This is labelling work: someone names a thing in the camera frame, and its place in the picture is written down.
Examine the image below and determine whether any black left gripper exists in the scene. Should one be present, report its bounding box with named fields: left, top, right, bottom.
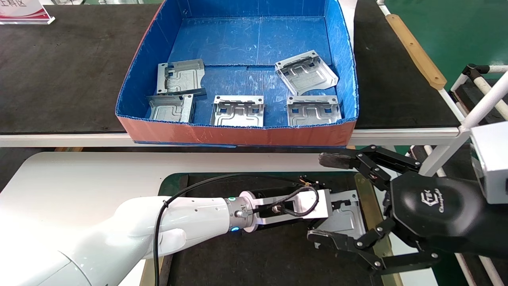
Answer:
left=254, top=145, right=421, bottom=211

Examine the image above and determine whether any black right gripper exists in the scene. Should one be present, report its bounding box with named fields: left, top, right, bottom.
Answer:
left=307, top=172, right=491, bottom=276

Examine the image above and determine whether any stamped metal bracket plate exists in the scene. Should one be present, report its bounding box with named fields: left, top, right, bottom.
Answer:
left=275, top=50, right=340, bottom=96
left=287, top=95, right=343, bottom=127
left=147, top=94, right=196, bottom=124
left=157, top=59, right=207, bottom=97
left=210, top=95, right=266, bottom=128
left=308, top=190, right=366, bottom=240

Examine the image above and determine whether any blue corrugated box orange side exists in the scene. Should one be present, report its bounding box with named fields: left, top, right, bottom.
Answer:
left=115, top=0, right=360, bottom=147

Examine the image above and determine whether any tan strip with rounded end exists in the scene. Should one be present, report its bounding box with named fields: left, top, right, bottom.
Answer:
left=354, top=173, right=403, bottom=286

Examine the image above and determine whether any small black work mat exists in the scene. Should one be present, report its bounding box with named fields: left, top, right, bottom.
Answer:
left=165, top=173, right=383, bottom=286

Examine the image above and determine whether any long tan wooden strip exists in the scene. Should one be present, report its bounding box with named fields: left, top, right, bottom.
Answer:
left=386, top=14, right=448, bottom=91

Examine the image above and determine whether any black pad on rack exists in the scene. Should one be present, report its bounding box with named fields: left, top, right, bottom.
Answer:
left=452, top=79, right=508, bottom=124

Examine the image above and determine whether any black tube connector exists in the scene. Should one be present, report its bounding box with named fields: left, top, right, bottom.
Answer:
left=462, top=64, right=491, bottom=83

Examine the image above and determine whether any large black table mat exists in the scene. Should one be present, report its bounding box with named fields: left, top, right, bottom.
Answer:
left=0, top=0, right=462, bottom=134

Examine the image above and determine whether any red white sign stand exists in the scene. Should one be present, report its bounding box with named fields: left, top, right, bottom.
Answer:
left=0, top=0, right=56, bottom=25

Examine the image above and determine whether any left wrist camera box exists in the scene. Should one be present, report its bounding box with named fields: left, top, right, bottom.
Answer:
left=248, top=189, right=332, bottom=233

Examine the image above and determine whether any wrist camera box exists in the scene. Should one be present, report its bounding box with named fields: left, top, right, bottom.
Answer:
left=470, top=121, right=508, bottom=205
left=248, top=189, right=332, bottom=233

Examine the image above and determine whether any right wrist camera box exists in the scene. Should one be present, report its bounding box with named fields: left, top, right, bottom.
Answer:
left=470, top=121, right=508, bottom=205

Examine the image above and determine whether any white tube rack frame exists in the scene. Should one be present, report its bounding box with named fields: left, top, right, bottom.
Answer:
left=411, top=64, right=508, bottom=286

